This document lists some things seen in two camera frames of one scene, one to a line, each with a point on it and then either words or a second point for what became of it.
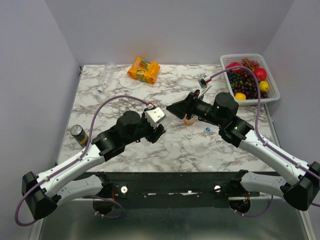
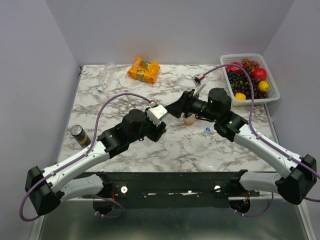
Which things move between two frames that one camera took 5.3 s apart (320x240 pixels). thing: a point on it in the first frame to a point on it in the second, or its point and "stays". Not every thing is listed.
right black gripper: x=188 y=105 stays
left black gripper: x=153 y=137 stays
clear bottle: x=146 y=142 to x=168 y=120
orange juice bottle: x=190 y=122 stays
